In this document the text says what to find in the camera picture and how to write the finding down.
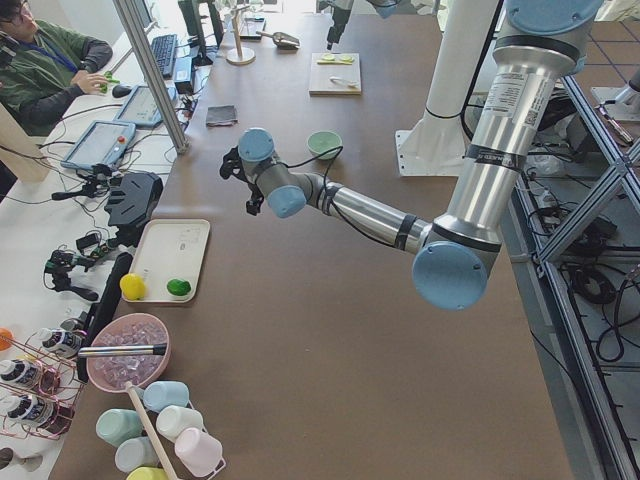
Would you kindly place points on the yellow plastic knife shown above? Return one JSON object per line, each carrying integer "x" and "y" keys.
{"x": 335, "y": 62}

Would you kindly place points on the cream plastic tray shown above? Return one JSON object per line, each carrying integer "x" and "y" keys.
{"x": 170, "y": 248}

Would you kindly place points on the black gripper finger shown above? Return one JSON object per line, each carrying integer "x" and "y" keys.
{"x": 334, "y": 35}

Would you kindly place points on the yellow lemon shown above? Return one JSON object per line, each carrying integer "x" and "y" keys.
{"x": 132, "y": 287}

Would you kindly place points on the teach pendant near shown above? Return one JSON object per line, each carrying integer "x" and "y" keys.
{"x": 103, "y": 143}

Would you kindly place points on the teach pendant far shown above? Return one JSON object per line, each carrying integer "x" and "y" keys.
{"x": 140, "y": 109}

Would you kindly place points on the black keyboard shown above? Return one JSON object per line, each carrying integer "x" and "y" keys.
{"x": 163, "y": 48}

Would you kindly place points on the metal tongs on bowl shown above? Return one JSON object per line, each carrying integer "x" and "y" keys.
{"x": 123, "y": 350}

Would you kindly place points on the teach pendant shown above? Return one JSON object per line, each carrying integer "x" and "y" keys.
{"x": 140, "y": 109}
{"x": 103, "y": 143}

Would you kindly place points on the grey folded cloth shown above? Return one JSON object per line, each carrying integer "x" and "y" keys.
{"x": 223, "y": 115}

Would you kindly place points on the seated person green jacket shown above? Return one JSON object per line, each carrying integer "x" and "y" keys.
{"x": 51, "y": 68}

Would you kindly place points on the black computer mouse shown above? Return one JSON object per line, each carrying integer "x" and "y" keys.
{"x": 120, "y": 91}

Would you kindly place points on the white pedestal column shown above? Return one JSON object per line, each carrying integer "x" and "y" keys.
{"x": 435, "y": 146}

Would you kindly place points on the pink bowl with ice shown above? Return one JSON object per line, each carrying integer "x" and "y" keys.
{"x": 110, "y": 374}

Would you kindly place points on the metal scoop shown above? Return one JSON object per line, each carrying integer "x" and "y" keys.
{"x": 282, "y": 40}

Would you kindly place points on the black monitor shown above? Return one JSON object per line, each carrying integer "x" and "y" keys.
{"x": 201, "y": 53}

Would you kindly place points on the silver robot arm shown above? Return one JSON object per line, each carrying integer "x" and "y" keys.
{"x": 495, "y": 72}

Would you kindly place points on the copper wire bottle rack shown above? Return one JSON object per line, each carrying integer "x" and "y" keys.
{"x": 39, "y": 383}

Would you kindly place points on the bamboo cutting board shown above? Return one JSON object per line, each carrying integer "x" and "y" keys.
{"x": 319, "y": 83}

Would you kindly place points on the light green ceramic bowl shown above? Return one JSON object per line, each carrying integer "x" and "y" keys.
{"x": 324, "y": 145}

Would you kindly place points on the wooden mug tree stand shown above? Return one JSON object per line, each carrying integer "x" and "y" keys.
{"x": 246, "y": 20}

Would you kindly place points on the pastel cups rack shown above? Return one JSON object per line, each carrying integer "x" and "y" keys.
{"x": 163, "y": 411}

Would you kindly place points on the black bracket part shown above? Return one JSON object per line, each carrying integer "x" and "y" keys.
{"x": 132, "y": 198}

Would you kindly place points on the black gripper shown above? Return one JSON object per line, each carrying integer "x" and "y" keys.
{"x": 252, "y": 194}

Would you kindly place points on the green lime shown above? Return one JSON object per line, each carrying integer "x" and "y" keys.
{"x": 178, "y": 287}

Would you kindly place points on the aluminium frame post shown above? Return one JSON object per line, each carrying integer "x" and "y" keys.
{"x": 132, "y": 24}

